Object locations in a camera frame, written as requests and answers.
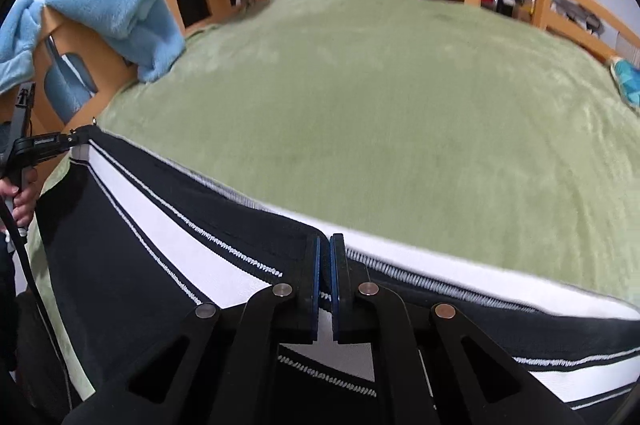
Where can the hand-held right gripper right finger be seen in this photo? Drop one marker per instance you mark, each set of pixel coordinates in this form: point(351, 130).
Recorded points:
point(334, 286)

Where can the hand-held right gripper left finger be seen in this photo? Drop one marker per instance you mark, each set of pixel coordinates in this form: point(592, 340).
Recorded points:
point(316, 286)

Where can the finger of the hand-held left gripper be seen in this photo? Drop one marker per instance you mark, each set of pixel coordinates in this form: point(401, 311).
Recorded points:
point(77, 136)

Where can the black white-striped pants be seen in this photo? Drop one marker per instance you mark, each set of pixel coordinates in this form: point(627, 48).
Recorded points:
point(125, 255)

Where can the person's left hand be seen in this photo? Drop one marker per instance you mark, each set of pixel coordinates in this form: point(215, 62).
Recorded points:
point(24, 202)

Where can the light blue fleece blanket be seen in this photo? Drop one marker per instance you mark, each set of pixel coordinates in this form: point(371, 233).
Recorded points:
point(110, 0)

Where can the green fleece blanket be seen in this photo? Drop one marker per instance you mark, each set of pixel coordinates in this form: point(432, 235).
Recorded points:
point(375, 105)

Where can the teal patterned pillow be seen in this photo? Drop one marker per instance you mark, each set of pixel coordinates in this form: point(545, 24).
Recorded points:
point(627, 80)

